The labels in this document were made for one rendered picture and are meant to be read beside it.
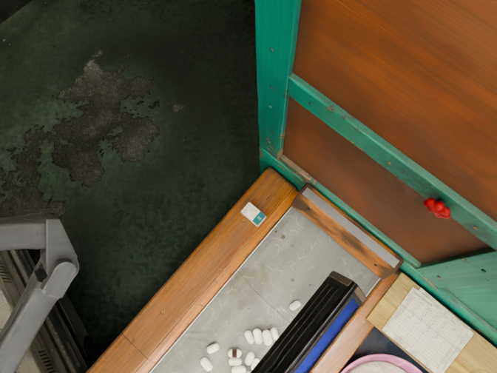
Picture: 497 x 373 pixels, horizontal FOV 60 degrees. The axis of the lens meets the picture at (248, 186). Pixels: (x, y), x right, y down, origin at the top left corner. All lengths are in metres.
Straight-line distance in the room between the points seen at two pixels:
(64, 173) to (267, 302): 1.34
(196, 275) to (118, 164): 1.07
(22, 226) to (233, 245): 0.53
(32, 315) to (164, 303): 0.36
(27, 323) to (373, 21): 0.77
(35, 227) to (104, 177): 1.28
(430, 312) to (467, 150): 0.65
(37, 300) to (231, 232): 0.50
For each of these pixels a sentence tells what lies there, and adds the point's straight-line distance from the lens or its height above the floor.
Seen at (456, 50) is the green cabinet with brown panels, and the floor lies 1.52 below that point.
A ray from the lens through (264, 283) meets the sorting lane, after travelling 1.15.
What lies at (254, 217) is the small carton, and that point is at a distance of 1.13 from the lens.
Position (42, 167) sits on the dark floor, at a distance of 2.25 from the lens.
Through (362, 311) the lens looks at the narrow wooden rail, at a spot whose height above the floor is 0.76.
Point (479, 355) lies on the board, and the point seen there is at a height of 0.78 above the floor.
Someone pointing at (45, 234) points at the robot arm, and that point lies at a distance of 0.86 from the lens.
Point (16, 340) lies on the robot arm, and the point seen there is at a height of 1.07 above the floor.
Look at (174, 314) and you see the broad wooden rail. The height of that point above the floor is 0.76.
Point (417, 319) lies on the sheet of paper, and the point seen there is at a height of 0.78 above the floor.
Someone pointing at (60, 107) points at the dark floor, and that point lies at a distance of 2.33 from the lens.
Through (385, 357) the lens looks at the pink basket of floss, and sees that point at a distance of 1.18.
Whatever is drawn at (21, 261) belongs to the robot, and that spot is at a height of 0.33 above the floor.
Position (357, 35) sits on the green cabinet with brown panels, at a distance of 0.56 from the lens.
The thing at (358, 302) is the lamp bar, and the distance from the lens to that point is 0.84.
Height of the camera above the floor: 1.89
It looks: 75 degrees down
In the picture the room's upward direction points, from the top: 8 degrees counter-clockwise
